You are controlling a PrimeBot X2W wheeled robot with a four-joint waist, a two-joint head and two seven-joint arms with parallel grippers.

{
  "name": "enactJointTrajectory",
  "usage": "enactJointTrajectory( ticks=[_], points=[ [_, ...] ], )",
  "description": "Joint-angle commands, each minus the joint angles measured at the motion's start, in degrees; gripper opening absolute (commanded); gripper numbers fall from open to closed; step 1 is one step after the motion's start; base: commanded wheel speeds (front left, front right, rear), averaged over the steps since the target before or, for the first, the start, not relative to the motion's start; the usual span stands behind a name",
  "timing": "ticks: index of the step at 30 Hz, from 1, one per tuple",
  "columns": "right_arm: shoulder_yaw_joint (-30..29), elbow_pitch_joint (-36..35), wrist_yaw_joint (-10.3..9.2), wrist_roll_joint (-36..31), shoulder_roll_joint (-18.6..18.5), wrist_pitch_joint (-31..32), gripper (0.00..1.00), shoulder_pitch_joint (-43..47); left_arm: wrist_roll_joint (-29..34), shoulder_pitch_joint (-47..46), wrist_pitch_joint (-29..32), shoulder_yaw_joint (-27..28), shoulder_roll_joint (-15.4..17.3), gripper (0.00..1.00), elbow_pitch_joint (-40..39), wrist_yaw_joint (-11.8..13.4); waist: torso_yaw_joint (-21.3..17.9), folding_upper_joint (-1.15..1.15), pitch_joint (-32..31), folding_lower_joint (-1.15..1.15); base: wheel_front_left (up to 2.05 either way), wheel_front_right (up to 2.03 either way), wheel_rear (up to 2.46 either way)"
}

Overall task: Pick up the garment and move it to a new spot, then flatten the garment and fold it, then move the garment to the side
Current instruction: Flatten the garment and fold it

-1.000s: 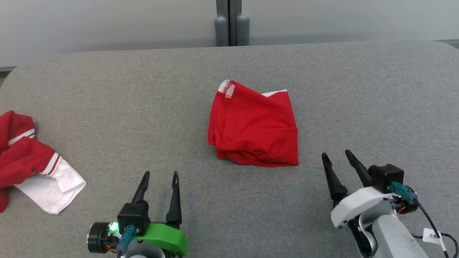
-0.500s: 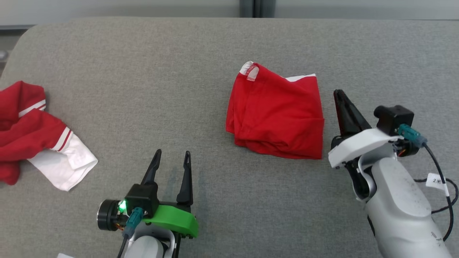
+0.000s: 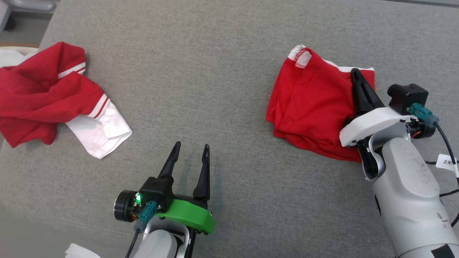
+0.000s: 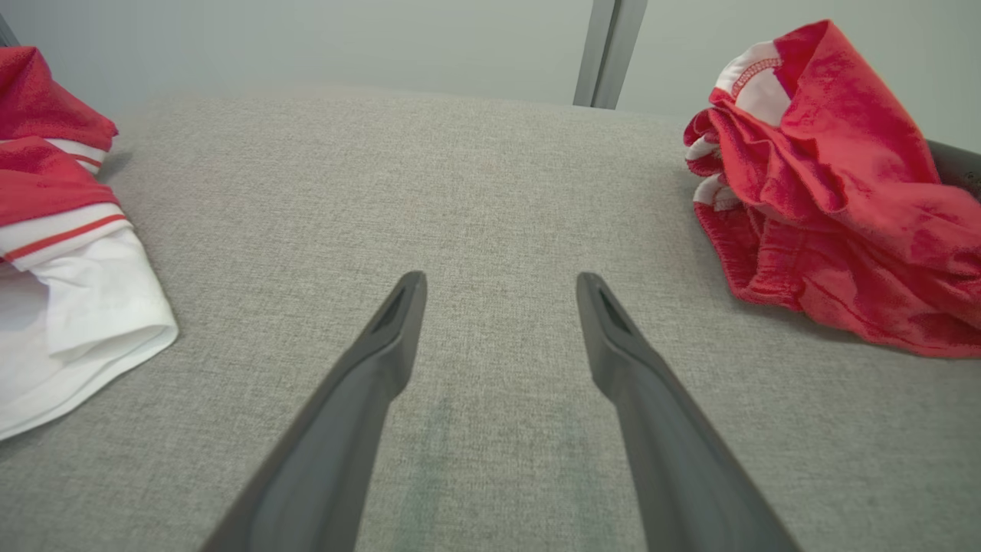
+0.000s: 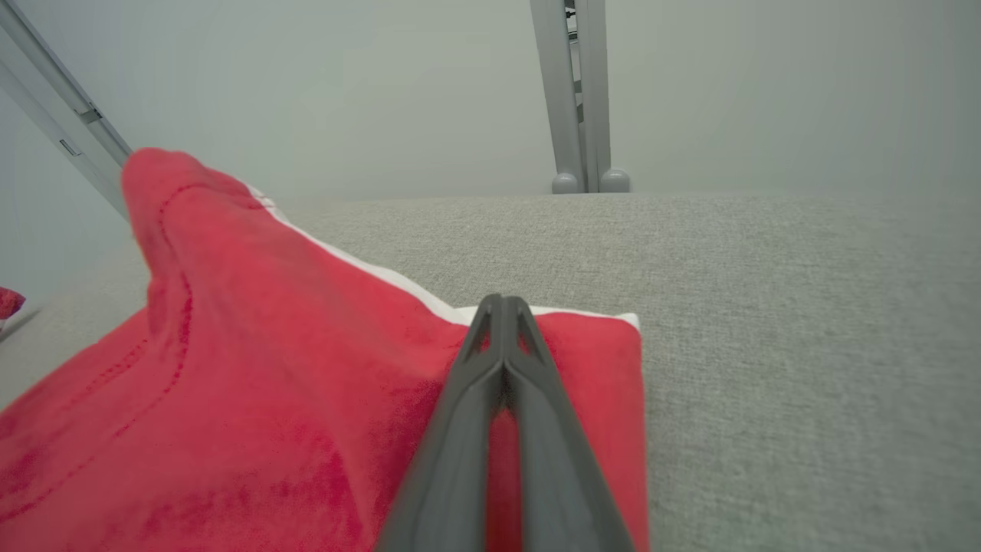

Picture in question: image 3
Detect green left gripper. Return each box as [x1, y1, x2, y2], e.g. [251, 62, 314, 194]
[114, 141, 216, 235]

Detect light grey rounded furniture foot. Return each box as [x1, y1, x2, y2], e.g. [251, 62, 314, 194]
[6, 0, 57, 12]

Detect red and white basketball jersey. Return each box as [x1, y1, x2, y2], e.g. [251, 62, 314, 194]
[0, 42, 133, 159]

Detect white basket with wooden rim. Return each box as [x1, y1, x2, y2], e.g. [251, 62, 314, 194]
[0, 44, 40, 68]

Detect white cable label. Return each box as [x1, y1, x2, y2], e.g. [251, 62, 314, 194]
[436, 154, 459, 178]

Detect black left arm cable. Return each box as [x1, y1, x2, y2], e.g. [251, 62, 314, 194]
[125, 201, 158, 258]

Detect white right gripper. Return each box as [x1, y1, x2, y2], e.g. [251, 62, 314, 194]
[339, 68, 436, 147]

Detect white tape tag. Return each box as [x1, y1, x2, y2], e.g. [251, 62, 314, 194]
[65, 243, 101, 258]

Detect red Bulls basketball shorts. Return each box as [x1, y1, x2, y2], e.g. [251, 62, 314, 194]
[266, 44, 376, 163]

